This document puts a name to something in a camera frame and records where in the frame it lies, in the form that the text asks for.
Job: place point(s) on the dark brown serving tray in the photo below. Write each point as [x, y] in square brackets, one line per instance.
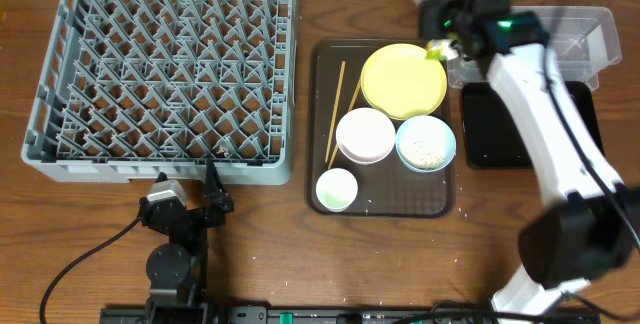
[387, 188]

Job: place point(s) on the grey dish rack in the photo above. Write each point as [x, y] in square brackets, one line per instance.
[130, 89]

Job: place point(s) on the clear plastic bin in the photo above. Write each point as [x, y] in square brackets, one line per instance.
[586, 42]

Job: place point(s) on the green snack wrapper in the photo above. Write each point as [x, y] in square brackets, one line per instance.
[438, 45]

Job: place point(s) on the yellow plate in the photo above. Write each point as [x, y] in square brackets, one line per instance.
[401, 81]

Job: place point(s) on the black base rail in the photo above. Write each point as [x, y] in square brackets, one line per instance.
[263, 315]

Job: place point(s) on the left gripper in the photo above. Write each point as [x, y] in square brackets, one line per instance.
[198, 212]

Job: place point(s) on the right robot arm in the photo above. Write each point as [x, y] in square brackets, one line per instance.
[590, 222]

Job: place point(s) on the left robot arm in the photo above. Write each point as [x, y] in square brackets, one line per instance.
[177, 270]

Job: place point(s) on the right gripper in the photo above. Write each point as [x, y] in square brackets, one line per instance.
[436, 7]

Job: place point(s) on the pale green cup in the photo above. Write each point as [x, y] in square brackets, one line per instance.
[336, 189]

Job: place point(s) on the black plastic bin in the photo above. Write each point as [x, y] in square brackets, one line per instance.
[492, 140]

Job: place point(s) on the light blue bowl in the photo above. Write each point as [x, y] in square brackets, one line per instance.
[425, 144]

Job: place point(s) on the right wooden chopstick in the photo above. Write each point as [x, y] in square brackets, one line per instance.
[351, 107]

